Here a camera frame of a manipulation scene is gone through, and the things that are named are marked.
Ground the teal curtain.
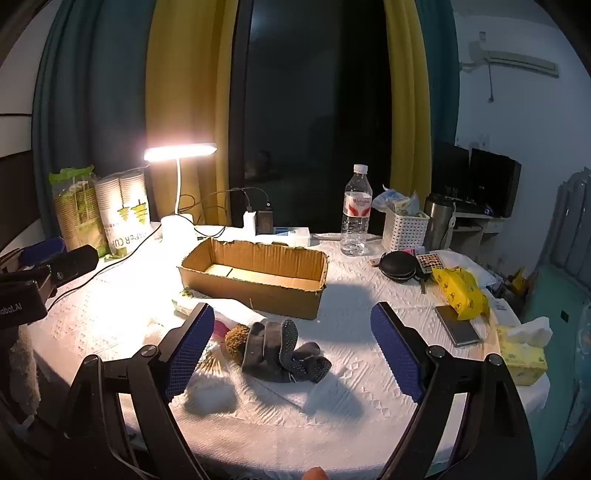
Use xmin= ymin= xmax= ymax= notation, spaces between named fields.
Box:
xmin=32 ymin=0 xmax=158 ymax=232
xmin=418 ymin=0 xmax=462 ymax=195

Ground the black monitor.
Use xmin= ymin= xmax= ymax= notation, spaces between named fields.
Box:
xmin=468 ymin=148 xmax=522 ymax=219
xmin=434 ymin=141 xmax=472 ymax=200

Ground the dark window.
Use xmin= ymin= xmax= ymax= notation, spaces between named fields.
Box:
xmin=231 ymin=0 xmax=393 ymax=232

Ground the grey grip sock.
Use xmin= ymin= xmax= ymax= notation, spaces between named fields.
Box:
xmin=277 ymin=318 xmax=300 ymax=365
xmin=283 ymin=342 xmax=333 ymax=385

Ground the yellow curtain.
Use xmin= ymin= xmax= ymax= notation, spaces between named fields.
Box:
xmin=383 ymin=0 xmax=432 ymax=213
xmin=145 ymin=0 xmax=238 ymax=227

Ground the white perforated basket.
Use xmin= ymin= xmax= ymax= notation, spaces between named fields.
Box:
xmin=382 ymin=205 xmax=431 ymax=254

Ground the cardboard box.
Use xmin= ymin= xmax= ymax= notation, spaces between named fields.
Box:
xmin=179 ymin=237 xmax=329 ymax=320

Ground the grey ribbed panel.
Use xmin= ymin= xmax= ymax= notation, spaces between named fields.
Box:
xmin=538 ymin=168 xmax=591 ymax=278

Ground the white air conditioner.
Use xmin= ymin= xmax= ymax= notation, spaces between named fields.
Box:
xmin=459 ymin=39 xmax=560 ymax=79

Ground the smartphone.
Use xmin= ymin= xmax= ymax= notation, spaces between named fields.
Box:
xmin=434 ymin=305 xmax=482 ymax=348

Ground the white side table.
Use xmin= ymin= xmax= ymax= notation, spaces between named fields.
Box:
xmin=450 ymin=203 xmax=506 ymax=252

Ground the colourful dotted card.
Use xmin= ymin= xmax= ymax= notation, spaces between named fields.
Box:
xmin=413 ymin=251 xmax=445 ymax=273

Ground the black round zip case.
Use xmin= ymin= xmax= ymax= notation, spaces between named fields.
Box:
xmin=379 ymin=250 xmax=423 ymax=281

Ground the black charging cable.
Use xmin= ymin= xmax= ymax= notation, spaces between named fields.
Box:
xmin=240 ymin=187 xmax=271 ymax=213
xmin=178 ymin=187 xmax=253 ymax=227

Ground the steel thermos mug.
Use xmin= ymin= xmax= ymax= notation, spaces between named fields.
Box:
xmin=422 ymin=193 xmax=457 ymax=252

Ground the small yellow object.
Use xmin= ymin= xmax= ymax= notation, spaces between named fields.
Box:
xmin=508 ymin=268 xmax=530 ymax=294

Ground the crumpled clear plastic bag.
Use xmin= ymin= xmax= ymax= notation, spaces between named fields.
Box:
xmin=372 ymin=185 xmax=407 ymax=214

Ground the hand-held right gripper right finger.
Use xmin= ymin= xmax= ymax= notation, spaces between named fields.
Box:
xmin=370 ymin=302 xmax=532 ymax=480

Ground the white paper cup pack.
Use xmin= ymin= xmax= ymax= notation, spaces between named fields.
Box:
xmin=95 ymin=168 xmax=154 ymax=259

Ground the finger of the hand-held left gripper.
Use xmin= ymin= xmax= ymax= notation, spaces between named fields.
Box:
xmin=20 ymin=237 xmax=65 ymax=267
xmin=46 ymin=244 xmax=100 ymax=288

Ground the white desk lamp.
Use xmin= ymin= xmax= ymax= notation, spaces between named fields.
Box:
xmin=143 ymin=142 xmax=218 ymax=252

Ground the clear plastic water bottle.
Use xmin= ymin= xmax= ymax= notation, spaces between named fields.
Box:
xmin=341 ymin=164 xmax=373 ymax=257

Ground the white waffle towel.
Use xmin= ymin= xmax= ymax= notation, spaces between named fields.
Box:
xmin=178 ymin=298 xmax=269 ymax=330

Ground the white power strip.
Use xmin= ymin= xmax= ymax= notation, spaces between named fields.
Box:
xmin=272 ymin=226 xmax=384 ymax=247

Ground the yellow printed packet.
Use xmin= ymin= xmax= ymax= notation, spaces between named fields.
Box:
xmin=431 ymin=267 xmax=490 ymax=321

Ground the white embossed tablecloth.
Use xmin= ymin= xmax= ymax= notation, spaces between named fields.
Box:
xmin=0 ymin=224 xmax=551 ymax=477

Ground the green bag of brown cups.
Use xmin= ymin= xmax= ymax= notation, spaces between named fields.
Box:
xmin=48 ymin=165 xmax=110 ymax=260

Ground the yellow tissue box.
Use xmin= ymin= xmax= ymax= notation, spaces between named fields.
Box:
xmin=496 ymin=316 xmax=554 ymax=387

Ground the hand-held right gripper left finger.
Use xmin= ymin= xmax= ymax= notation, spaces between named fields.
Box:
xmin=55 ymin=302 xmax=217 ymax=480

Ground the long black cable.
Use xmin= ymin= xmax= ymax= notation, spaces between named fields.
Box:
xmin=46 ymin=235 xmax=162 ymax=308

